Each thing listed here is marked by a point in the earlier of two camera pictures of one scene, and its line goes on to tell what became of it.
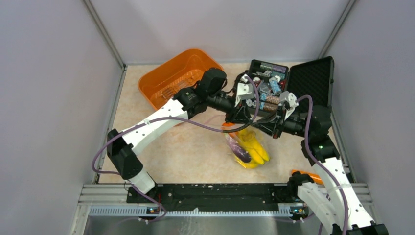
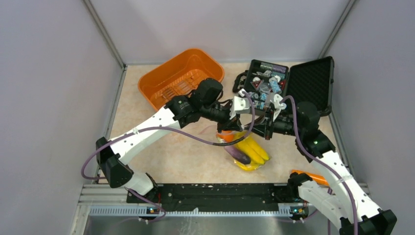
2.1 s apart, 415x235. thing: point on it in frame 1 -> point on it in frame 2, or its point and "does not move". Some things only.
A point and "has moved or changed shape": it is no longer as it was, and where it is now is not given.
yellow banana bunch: x=259 y=154 has moved or changed shape
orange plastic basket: x=158 y=84 does not move
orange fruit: x=228 y=125 has moved or changed shape
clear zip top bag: x=247 y=145 has moved or changed shape
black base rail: x=215 y=198 does not move
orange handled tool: x=315 y=178 does not move
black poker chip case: x=311 y=80 does not move
